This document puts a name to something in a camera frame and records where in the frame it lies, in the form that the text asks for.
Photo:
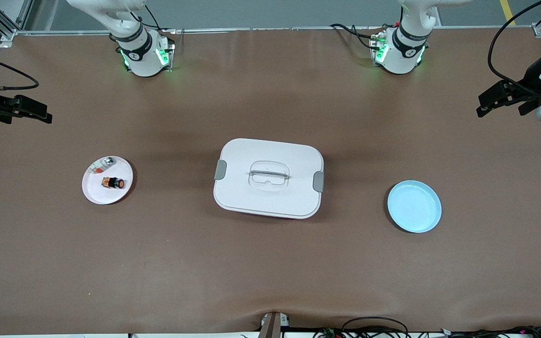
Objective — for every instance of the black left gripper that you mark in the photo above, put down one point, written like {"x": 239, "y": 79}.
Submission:
{"x": 530, "y": 80}

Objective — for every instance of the orange push-button switch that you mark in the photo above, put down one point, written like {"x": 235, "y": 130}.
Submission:
{"x": 113, "y": 182}

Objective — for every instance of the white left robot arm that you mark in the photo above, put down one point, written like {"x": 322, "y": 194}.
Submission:
{"x": 404, "y": 51}

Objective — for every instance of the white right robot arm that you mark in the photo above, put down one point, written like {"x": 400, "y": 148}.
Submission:
{"x": 139, "y": 51}

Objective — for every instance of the pale pink round plate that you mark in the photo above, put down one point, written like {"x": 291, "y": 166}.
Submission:
{"x": 108, "y": 197}

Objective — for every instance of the light blue round plate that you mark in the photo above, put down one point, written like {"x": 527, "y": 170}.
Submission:
{"x": 413, "y": 206}

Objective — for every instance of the white lidded storage box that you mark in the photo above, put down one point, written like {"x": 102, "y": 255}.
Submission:
{"x": 251, "y": 197}

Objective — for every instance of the brown table mat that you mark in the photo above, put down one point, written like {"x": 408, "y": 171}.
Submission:
{"x": 270, "y": 272}

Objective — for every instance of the small metal table bracket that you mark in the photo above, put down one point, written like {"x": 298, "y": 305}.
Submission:
{"x": 273, "y": 325}

